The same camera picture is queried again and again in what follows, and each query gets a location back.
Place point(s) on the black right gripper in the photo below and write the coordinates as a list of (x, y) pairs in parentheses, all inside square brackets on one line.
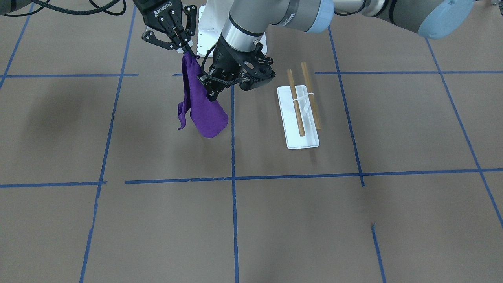
[(158, 14)]

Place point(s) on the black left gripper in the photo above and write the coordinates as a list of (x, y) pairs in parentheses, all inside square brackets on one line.
[(224, 56)]

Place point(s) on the purple towel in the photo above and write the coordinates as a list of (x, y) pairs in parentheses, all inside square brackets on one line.
[(208, 117)]

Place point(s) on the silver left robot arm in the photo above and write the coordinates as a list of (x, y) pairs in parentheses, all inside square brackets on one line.
[(241, 24)]

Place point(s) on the white wooden towel rack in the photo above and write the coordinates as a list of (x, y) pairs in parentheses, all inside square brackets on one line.
[(299, 112)]

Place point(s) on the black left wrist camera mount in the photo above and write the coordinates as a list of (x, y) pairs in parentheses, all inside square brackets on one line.
[(257, 68)]

